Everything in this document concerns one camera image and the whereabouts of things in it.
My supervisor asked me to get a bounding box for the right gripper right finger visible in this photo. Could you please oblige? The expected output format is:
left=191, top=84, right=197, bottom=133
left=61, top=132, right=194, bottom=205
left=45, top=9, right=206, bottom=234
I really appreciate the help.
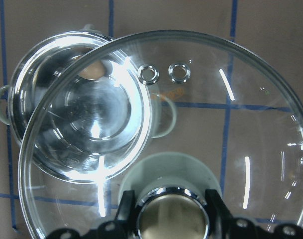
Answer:
left=204, top=189, right=303, bottom=239

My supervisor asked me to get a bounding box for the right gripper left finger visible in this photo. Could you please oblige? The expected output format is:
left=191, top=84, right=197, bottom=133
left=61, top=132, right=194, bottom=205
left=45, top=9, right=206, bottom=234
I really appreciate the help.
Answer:
left=48, top=190, right=139, bottom=239

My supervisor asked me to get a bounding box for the pale green steel pot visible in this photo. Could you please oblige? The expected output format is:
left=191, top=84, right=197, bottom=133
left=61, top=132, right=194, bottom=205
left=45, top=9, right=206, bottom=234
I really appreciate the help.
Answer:
left=0, top=24, right=177, bottom=183

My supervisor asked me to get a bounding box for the glass pot lid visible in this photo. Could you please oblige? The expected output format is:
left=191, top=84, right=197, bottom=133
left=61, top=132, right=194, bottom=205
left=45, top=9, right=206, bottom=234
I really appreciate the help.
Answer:
left=19, top=30, right=303, bottom=239

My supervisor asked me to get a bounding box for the brown egg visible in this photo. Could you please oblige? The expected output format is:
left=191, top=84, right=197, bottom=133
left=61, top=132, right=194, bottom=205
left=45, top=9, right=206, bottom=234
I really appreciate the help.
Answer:
left=79, top=61, right=105, bottom=80

